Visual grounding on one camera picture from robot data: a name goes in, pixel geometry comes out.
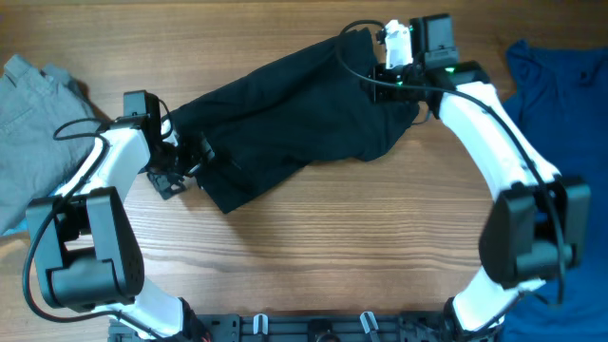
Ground black t-shirt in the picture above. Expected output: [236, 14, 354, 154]
[171, 28, 419, 214]

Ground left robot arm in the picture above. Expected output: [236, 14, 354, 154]
[22, 90, 213, 341]

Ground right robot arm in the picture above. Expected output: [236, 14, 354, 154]
[370, 14, 591, 341]

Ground grey folded trousers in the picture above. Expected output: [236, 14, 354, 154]
[1, 54, 97, 233]

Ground blue shirt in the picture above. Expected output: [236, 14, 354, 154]
[501, 41, 607, 341]

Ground light blue jeans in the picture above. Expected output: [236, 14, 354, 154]
[2, 218, 28, 237]

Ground right black cable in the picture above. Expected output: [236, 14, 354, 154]
[334, 19, 567, 305]

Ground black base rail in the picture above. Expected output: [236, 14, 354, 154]
[108, 312, 463, 342]

